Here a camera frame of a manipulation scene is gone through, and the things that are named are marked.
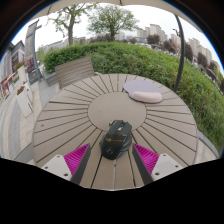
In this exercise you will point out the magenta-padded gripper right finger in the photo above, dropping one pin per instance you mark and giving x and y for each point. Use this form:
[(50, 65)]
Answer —
[(165, 164)]

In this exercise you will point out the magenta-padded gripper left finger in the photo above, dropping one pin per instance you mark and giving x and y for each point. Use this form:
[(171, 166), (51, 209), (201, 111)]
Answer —
[(60, 165)]

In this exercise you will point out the black computer mouse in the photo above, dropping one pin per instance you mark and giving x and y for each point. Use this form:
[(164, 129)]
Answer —
[(116, 140)]

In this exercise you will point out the lilac mouse pad with wrist rest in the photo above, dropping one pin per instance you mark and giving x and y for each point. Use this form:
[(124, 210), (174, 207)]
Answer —
[(141, 88)]

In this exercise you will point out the white planter box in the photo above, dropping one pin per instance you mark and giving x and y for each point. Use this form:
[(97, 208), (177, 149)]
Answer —
[(23, 100)]

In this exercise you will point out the brown slatted chair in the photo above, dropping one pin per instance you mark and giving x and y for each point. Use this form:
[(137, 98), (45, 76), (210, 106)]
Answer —
[(74, 70)]

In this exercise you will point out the green hedge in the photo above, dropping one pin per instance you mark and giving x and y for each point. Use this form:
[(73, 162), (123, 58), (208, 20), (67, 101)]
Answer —
[(150, 63)]

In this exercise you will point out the black curved pole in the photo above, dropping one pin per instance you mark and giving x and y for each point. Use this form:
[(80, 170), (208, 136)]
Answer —
[(180, 56)]

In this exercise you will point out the tall grey sign board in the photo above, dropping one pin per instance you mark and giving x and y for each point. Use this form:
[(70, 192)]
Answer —
[(31, 56)]

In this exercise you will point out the bare-trunk tree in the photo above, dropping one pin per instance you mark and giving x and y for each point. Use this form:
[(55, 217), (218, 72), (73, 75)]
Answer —
[(70, 33)]

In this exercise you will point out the distant apartment buildings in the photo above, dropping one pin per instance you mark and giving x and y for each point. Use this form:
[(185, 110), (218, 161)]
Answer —
[(155, 30)]

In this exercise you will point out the round leafy tree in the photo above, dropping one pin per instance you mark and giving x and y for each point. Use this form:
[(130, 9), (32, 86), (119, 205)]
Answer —
[(111, 18)]

